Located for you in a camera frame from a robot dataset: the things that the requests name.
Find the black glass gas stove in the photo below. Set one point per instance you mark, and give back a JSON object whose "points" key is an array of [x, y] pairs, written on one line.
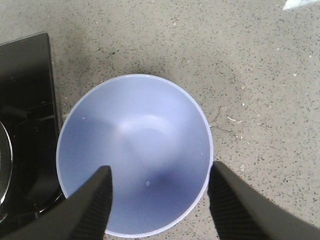
{"points": [[29, 131]]}

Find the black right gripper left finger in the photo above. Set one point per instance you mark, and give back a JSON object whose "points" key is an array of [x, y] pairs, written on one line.
{"points": [[83, 216]]}

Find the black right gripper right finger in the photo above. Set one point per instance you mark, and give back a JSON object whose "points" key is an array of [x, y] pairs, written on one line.
{"points": [[241, 213]]}

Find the light blue plastic bowl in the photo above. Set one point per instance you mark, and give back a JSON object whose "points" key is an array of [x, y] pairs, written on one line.
{"points": [[155, 138]]}

